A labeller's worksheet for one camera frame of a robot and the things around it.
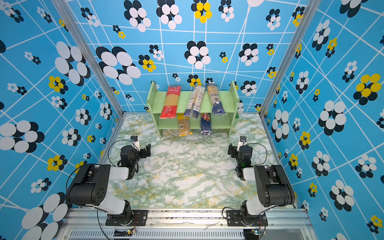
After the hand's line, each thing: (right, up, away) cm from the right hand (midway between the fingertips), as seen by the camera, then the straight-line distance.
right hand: (241, 144), depth 94 cm
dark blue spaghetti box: (-22, +13, -1) cm, 26 cm away
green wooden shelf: (-7, +27, -4) cm, 29 cm away
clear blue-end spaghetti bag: (-17, +22, -13) cm, 30 cm away
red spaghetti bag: (-43, +21, -13) cm, 49 cm away
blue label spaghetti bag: (-30, +21, -13) cm, 39 cm away
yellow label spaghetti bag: (-36, +12, -1) cm, 38 cm away
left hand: (-62, +1, 0) cm, 62 cm away
